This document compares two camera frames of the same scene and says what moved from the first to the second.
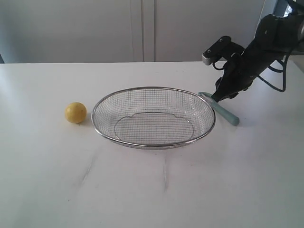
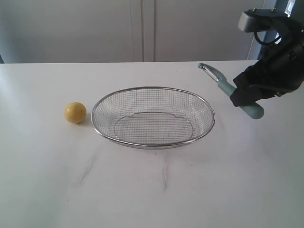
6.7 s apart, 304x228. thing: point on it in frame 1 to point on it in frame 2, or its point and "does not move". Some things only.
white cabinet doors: (57, 31) does not move
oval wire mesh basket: (153, 117) does not move
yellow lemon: (75, 112) does not move
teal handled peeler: (220, 110) to (253, 111)
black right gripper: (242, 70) to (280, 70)
